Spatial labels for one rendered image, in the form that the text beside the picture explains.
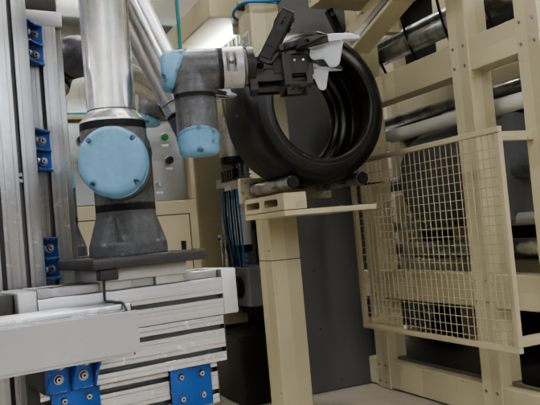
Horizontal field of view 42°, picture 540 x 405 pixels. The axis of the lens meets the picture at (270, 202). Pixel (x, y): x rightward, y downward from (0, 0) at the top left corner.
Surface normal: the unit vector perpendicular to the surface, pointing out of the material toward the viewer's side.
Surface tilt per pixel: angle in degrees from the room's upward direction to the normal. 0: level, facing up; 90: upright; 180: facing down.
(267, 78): 82
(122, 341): 90
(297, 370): 90
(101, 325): 90
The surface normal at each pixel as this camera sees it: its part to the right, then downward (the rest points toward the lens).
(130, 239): 0.19, -0.36
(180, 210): 0.40, -0.07
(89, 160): 0.13, 0.08
